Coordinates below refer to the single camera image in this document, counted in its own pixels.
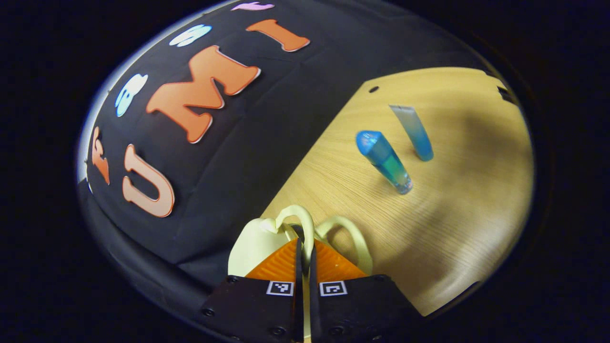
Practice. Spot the black backdrop cloth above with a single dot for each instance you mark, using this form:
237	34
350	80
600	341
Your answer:
267	133

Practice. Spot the blue white tube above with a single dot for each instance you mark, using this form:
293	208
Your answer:
414	131

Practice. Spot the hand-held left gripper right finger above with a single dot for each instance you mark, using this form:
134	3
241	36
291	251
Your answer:
313	305

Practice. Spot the blue clear bottle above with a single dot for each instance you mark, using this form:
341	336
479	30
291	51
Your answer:
381	157

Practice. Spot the pale yellow suitcase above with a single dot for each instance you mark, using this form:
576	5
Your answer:
257	243

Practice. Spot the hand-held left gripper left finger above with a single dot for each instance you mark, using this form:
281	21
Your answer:
299	295

